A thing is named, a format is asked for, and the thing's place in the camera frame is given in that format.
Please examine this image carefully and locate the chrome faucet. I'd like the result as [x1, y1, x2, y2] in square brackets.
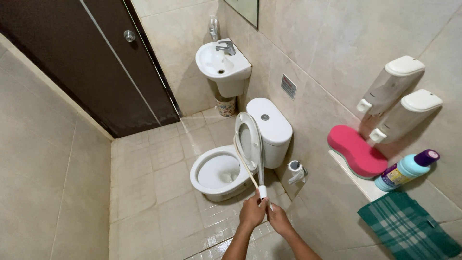
[215, 41, 236, 56]

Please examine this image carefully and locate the white sprayer with clear hose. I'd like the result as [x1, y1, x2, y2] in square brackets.
[254, 141, 268, 200]

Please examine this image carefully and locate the white toilet bowl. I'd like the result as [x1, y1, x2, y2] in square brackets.
[190, 144, 258, 203]

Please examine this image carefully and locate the white toilet seat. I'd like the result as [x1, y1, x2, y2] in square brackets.
[235, 112, 263, 172]

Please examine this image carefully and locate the dark brown door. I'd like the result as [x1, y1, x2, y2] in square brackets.
[0, 0, 181, 138]

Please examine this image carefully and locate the toilet paper roll with holder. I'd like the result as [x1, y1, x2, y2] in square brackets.
[288, 160, 308, 185]

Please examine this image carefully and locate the floral waste bin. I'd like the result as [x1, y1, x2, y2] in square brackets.
[216, 97, 236, 117]

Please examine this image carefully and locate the clear plastic bottle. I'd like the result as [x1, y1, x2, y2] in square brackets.
[209, 15, 219, 41]

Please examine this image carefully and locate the beige long stick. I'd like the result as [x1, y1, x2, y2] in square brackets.
[233, 135, 275, 212]

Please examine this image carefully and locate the person's right hand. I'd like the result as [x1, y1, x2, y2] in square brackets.
[266, 203, 295, 238]

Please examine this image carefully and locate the green plaid cloth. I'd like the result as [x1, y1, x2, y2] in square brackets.
[357, 191, 462, 260]

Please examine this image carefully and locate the white clear soap dispenser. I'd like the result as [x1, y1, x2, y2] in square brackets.
[357, 55, 426, 116]
[369, 89, 443, 144]

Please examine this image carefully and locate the white toilet tank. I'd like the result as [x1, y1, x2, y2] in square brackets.
[246, 97, 293, 169]

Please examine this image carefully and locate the white wall sink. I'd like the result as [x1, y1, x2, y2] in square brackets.
[195, 38, 252, 98]

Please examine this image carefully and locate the pink sponge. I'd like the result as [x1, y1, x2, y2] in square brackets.
[327, 125, 388, 180]

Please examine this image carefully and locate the small wall sign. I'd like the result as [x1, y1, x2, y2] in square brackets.
[281, 74, 297, 101]

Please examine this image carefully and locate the white wall ledge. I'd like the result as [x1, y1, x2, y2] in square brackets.
[328, 150, 388, 202]

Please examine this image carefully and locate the person's left hand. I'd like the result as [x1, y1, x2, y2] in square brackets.
[239, 188, 269, 229]

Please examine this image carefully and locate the teal bottle with purple cap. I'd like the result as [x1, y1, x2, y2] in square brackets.
[374, 149, 440, 192]

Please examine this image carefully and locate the wall mirror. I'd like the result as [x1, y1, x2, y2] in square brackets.
[224, 0, 260, 29]

